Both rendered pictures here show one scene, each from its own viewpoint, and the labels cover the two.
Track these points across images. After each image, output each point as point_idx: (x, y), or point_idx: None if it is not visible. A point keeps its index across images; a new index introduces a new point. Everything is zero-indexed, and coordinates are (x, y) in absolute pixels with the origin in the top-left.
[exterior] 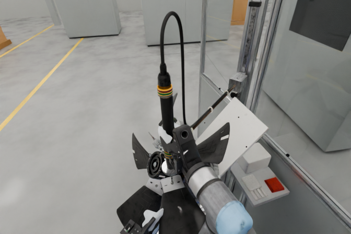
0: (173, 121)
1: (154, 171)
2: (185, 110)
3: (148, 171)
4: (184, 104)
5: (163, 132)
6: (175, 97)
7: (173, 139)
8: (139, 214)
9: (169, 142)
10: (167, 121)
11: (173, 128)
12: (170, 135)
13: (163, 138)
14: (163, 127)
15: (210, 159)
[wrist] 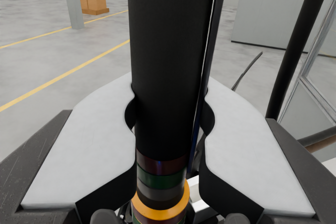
0: (211, 48)
1: (128, 222)
2: (303, 48)
3: (121, 210)
4: None
5: (112, 97)
6: (254, 61)
7: (184, 170)
8: None
9: (52, 212)
10: (150, 1)
11: (197, 103)
12: (160, 136)
13: (60, 136)
14: (131, 65)
15: None
